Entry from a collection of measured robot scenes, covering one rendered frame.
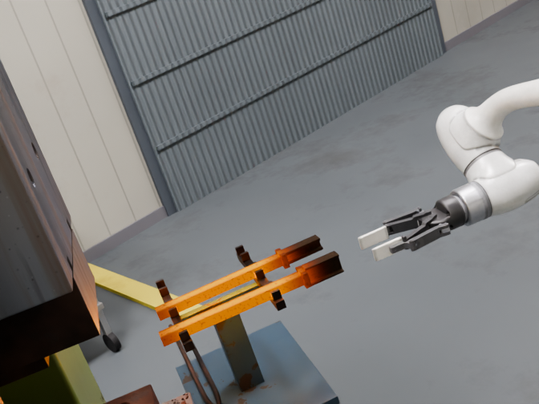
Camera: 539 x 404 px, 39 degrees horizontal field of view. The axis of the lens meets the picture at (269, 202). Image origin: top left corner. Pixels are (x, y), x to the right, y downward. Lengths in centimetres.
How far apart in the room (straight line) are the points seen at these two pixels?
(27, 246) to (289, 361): 102
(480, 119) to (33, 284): 113
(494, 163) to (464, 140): 9
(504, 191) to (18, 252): 112
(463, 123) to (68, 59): 336
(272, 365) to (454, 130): 71
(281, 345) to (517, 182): 70
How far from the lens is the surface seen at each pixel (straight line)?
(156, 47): 506
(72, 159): 484
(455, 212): 172
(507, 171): 178
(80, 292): 106
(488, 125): 180
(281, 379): 183
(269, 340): 198
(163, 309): 172
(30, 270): 99
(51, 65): 478
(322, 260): 164
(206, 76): 526
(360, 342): 318
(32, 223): 97
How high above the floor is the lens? 174
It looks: 21 degrees down
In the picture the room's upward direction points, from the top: 19 degrees counter-clockwise
